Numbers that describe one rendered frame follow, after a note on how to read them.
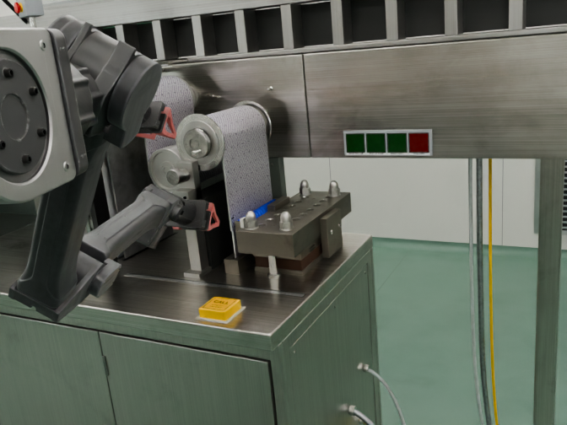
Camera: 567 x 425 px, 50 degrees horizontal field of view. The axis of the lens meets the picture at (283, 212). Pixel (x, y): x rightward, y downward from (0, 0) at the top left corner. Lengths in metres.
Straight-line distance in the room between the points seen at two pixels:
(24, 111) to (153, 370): 1.15
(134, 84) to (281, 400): 0.93
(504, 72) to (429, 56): 0.19
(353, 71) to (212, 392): 0.92
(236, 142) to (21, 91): 1.16
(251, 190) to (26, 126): 1.23
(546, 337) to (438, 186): 2.32
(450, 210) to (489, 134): 2.57
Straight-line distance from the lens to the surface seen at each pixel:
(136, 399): 1.66
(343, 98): 1.72
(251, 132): 1.67
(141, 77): 0.60
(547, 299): 1.93
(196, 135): 1.54
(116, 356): 1.63
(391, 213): 4.30
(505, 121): 1.63
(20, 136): 0.47
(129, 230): 1.07
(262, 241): 1.50
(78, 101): 0.54
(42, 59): 0.51
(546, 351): 2.00
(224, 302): 1.39
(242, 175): 1.62
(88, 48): 0.62
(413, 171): 4.17
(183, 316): 1.41
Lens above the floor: 1.49
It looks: 16 degrees down
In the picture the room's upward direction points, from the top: 5 degrees counter-clockwise
